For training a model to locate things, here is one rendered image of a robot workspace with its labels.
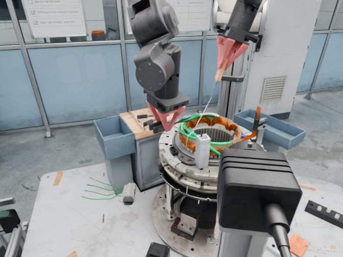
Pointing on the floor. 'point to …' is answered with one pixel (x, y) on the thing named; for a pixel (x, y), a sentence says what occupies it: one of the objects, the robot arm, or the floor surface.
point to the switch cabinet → (278, 57)
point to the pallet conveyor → (13, 227)
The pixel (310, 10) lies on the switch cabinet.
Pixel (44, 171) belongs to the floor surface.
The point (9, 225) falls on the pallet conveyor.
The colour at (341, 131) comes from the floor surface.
